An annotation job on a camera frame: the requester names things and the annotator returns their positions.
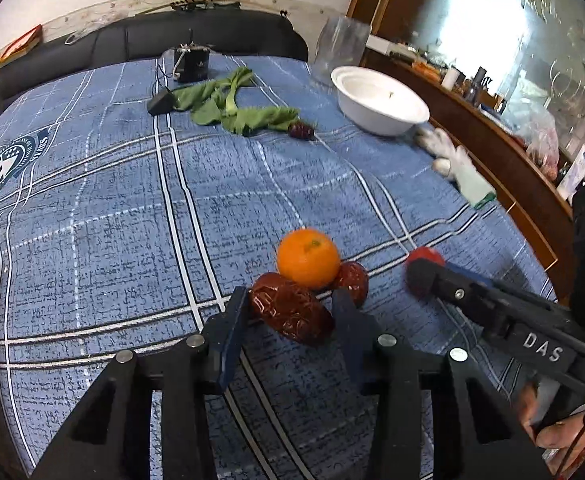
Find small black box device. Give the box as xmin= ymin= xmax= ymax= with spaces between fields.
xmin=172 ymin=46 xmax=210 ymax=84

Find blue plaid tablecloth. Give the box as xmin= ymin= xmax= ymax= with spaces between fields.
xmin=0 ymin=55 xmax=554 ymax=474

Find red book on sofa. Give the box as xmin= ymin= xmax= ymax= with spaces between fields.
xmin=0 ymin=25 xmax=43 ymax=68

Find white plastic bowl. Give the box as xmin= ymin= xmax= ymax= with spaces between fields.
xmin=331 ymin=66 xmax=430 ymax=138

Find large orange tangerine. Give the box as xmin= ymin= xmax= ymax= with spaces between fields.
xmin=276 ymin=228 xmax=341 ymax=290

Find dark date near vegetable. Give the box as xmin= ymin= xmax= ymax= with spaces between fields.
xmin=288 ymin=122 xmax=314 ymax=141

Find large red jujube date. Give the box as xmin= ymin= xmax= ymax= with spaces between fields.
xmin=249 ymin=272 xmax=335 ymax=347

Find red tomato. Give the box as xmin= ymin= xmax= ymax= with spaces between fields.
xmin=407 ymin=246 xmax=445 ymax=266

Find green leafy vegetable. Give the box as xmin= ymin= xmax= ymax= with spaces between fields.
xmin=171 ymin=67 xmax=300 ymax=136

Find black leather sofa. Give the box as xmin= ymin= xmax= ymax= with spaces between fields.
xmin=0 ymin=8 xmax=309 ymax=116

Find clear plastic container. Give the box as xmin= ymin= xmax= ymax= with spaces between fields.
xmin=311 ymin=15 xmax=371 ymax=84

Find black wedge object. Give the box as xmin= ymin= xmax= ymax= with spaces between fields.
xmin=147 ymin=89 xmax=175 ymax=116

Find white work glove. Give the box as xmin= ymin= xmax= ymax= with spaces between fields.
xmin=414 ymin=126 xmax=497 ymax=209

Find bare right hand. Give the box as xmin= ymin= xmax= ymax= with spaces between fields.
xmin=514 ymin=382 xmax=583 ymax=450

